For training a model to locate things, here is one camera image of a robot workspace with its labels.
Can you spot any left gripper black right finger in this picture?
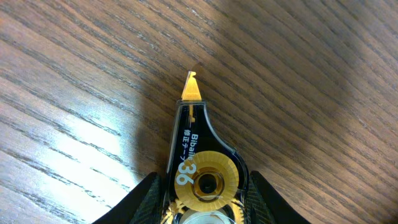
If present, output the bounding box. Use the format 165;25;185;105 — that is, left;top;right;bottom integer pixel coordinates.
245;171;310;224

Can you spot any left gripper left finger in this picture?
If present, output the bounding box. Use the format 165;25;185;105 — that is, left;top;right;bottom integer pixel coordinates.
93;172;164;224

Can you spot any correction tape dispenser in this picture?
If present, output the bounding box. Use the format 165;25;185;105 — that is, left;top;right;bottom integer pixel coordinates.
161;71;249;223

